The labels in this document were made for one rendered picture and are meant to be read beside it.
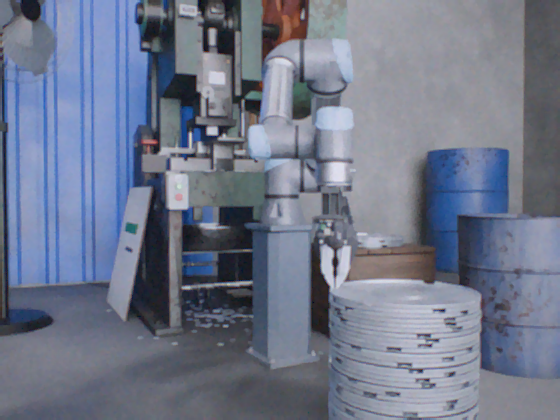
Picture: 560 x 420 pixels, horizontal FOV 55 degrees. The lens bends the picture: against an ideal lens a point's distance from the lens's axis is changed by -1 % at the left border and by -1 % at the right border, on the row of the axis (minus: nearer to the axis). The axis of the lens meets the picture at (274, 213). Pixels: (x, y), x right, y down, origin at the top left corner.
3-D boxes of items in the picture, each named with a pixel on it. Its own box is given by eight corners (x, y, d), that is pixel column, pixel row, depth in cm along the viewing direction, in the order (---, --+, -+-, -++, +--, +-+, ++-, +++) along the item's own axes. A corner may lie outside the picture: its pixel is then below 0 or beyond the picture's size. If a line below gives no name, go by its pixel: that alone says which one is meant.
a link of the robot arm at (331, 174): (319, 165, 113) (358, 164, 111) (319, 187, 113) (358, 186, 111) (311, 163, 106) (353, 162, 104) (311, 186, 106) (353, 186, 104)
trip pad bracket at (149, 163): (167, 202, 212) (167, 152, 212) (142, 202, 208) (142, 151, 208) (164, 201, 218) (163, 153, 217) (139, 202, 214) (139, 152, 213)
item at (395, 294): (497, 291, 110) (497, 287, 110) (451, 317, 87) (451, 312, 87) (369, 279, 127) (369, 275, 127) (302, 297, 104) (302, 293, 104)
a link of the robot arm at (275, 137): (259, 32, 149) (245, 130, 113) (299, 32, 148) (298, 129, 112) (262, 71, 157) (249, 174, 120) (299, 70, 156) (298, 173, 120)
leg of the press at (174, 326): (185, 335, 211) (183, 103, 208) (155, 338, 206) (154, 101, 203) (142, 295, 295) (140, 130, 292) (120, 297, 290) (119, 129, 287)
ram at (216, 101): (236, 117, 237) (236, 49, 236) (203, 115, 231) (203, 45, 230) (223, 122, 253) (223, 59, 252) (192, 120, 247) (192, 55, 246)
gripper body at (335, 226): (310, 246, 105) (310, 184, 105) (319, 243, 113) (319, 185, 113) (349, 247, 103) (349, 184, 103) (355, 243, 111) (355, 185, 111)
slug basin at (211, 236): (260, 248, 239) (260, 226, 239) (184, 252, 225) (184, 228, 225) (234, 242, 270) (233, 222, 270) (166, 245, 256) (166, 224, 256)
